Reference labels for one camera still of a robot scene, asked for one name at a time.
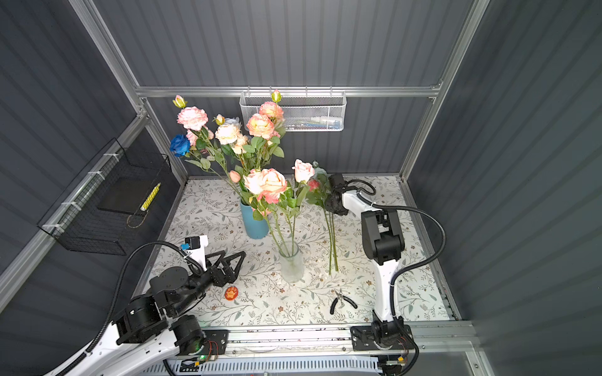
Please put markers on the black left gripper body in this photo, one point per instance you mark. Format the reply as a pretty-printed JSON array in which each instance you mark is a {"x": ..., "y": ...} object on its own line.
[{"x": 211, "y": 276}]

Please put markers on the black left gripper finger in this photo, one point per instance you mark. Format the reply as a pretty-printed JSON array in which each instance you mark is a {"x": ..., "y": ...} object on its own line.
[
  {"x": 215, "y": 261},
  {"x": 236, "y": 260}
]

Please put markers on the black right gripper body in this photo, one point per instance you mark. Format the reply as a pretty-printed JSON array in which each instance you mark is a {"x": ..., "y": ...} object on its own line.
[{"x": 331, "y": 207}]

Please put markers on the pink rose flower bunch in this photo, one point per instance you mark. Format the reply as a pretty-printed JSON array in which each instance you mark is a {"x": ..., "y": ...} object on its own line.
[{"x": 320, "y": 192}]

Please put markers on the teal ceramic vase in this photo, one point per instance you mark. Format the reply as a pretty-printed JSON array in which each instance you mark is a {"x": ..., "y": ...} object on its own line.
[{"x": 255, "y": 229}]

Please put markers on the pale pink rose stem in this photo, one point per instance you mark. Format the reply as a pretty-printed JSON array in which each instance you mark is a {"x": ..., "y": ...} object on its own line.
[{"x": 303, "y": 171}]

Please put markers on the clear ribbed glass vase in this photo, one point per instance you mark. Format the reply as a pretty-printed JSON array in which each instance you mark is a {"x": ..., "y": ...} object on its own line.
[{"x": 292, "y": 262}]

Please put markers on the large pink cream rose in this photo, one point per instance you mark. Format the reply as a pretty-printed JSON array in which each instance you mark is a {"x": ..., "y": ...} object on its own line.
[{"x": 273, "y": 199}]

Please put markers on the pink tulip flower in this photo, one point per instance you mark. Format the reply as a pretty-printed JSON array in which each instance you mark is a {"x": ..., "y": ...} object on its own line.
[{"x": 238, "y": 184}]

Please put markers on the peach peony flower stem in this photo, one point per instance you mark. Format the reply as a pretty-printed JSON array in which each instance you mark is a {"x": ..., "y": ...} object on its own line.
[{"x": 266, "y": 129}]

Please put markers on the blue artificial rose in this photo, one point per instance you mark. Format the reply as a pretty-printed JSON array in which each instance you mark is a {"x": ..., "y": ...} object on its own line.
[{"x": 181, "y": 147}]

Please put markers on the large pink peony flower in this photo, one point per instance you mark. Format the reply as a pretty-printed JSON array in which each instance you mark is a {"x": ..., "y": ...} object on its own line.
[{"x": 195, "y": 121}]

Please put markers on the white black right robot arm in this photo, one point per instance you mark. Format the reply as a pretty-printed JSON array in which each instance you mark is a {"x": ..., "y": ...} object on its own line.
[{"x": 383, "y": 242}]

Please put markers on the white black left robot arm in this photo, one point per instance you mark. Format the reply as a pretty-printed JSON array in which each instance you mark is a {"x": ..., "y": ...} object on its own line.
[{"x": 158, "y": 324}]

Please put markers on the red round sticker badge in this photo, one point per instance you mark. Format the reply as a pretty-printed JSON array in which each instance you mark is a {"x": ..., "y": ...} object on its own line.
[{"x": 231, "y": 293}]

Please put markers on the floral patterned table mat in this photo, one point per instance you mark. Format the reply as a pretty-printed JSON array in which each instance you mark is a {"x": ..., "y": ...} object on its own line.
[{"x": 210, "y": 207}]

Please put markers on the yellow marker pen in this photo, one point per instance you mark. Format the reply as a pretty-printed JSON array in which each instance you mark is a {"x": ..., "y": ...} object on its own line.
[{"x": 150, "y": 197}]

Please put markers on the black pad in basket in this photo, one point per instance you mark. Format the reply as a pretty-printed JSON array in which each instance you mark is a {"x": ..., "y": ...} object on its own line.
[{"x": 125, "y": 196}]

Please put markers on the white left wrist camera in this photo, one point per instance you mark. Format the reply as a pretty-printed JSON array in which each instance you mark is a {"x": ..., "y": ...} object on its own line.
[{"x": 194, "y": 249}]

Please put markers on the black handled pliers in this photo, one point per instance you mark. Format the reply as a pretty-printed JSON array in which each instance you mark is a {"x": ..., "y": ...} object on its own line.
[{"x": 341, "y": 298}]

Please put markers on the white wire mesh basket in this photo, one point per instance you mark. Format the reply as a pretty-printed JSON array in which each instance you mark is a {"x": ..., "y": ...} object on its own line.
[{"x": 309, "y": 112}]

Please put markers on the black wire wall basket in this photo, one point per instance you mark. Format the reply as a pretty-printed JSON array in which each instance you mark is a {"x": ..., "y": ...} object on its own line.
[{"x": 79, "y": 226}]

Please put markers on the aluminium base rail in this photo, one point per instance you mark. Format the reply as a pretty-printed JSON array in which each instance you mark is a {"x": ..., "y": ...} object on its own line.
[{"x": 430, "y": 348}]

